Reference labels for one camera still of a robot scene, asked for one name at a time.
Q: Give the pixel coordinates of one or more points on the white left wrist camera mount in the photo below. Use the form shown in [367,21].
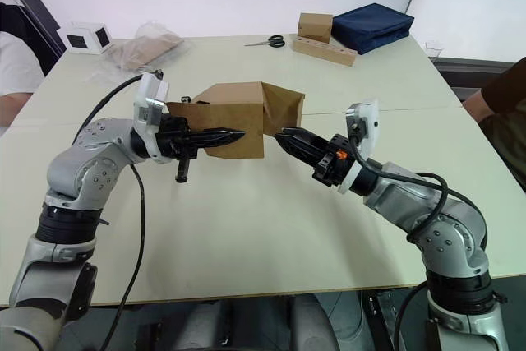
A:
[153,88]

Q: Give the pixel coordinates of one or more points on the clear plastic cup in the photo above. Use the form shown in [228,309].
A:
[434,50]

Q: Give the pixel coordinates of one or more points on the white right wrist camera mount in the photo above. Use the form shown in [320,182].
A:
[370,121]

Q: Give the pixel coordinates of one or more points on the clear plastic bag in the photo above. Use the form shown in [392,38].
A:
[152,28]

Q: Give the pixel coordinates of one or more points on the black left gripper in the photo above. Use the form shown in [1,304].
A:
[174,137]

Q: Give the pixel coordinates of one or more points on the person in black olive shirt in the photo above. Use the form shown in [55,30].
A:
[505,137]

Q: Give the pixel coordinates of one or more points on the black flat panel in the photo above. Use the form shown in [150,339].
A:
[378,320]

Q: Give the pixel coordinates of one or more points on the person in white shirt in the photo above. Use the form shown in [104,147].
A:
[18,59]

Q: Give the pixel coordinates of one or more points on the navy fabric bag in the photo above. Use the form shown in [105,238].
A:
[370,26]

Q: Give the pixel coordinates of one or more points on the bare person forearm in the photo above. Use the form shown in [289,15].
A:
[476,106]
[14,101]

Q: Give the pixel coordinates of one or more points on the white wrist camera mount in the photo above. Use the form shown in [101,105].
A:
[370,121]
[153,88]

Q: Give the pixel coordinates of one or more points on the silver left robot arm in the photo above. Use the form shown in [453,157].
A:
[70,170]

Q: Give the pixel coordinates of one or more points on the white cube with black faces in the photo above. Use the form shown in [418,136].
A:
[84,36]

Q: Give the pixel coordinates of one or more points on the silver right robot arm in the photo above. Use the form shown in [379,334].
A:
[411,201]

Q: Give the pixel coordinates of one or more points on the grey rounded shape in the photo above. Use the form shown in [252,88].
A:
[312,322]
[197,326]

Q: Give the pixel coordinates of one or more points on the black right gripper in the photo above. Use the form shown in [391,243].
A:
[335,162]

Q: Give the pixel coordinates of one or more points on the closed small cardboard box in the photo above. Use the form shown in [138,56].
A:
[314,26]

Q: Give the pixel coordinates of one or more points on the grey side table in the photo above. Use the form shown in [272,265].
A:
[460,71]

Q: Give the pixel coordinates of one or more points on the cardboard block with holes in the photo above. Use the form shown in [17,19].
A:
[324,51]

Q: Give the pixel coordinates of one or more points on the small brown cardboard box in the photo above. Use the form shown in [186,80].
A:
[234,112]

